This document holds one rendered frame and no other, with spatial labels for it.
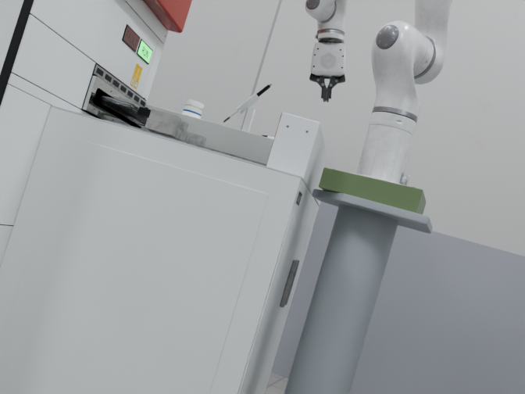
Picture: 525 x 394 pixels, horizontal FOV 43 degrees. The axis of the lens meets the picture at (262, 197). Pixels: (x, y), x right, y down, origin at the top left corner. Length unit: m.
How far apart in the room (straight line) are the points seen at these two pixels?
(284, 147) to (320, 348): 0.51
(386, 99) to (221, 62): 2.03
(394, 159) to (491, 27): 1.88
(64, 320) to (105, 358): 0.13
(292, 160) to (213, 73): 2.16
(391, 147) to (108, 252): 0.75
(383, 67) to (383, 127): 0.15
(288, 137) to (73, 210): 0.53
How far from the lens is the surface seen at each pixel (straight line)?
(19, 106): 1.55
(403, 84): 1.75
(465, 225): 3.30
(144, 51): 2.13
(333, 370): 1.71
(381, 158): 1.72
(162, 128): 1.81
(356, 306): 1.69
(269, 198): 1.49
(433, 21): 1.86
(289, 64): 3.57
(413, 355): 3.30
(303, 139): 1.57
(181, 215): 1.53
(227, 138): 2.16
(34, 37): 1.55
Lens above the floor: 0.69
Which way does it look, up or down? 2 degrees up
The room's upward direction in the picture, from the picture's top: 17 degrees clockwise
